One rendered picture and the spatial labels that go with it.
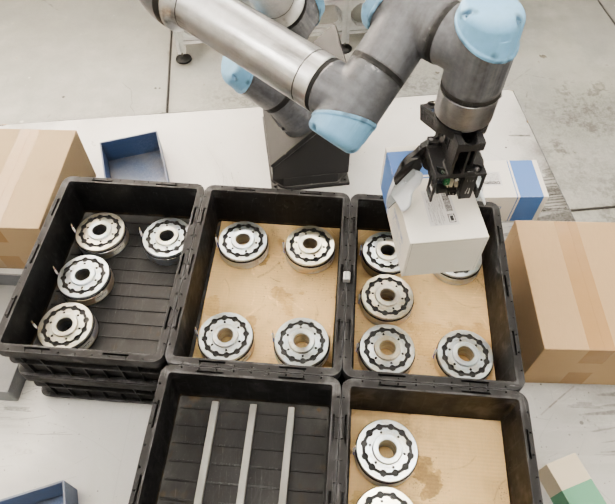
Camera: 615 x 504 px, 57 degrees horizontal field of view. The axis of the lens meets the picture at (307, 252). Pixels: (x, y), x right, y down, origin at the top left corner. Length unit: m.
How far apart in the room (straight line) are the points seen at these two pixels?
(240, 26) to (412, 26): 0.23
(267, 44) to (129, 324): 0.63
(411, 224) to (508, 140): 0.87
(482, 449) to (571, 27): 2.84
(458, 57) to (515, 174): 0.81
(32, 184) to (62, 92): 1.71
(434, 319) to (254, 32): 0.64
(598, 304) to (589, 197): 1.46
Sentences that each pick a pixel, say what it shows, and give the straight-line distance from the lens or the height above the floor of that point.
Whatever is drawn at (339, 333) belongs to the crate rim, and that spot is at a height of 0.92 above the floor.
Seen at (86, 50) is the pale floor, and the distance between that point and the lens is 3.33.
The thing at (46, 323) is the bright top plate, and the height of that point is 0.86.
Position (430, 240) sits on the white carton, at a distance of 0.86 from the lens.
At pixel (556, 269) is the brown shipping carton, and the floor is 0.86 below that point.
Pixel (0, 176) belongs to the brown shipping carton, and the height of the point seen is 0.86.
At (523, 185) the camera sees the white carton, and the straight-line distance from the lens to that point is 1.46.
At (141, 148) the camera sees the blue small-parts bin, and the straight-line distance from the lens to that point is 1.61.
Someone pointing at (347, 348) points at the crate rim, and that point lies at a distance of 0.97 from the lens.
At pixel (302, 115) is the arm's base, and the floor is 0.93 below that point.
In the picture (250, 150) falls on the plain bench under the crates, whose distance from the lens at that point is 1.58.
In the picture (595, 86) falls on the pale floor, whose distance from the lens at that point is 3.22.
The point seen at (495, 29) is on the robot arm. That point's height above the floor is 1.45.
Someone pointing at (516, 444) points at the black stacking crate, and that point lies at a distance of 1.01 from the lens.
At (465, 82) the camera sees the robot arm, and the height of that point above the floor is 1.38.
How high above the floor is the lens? 1.81
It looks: 55 degrees down
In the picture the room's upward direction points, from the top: straight up
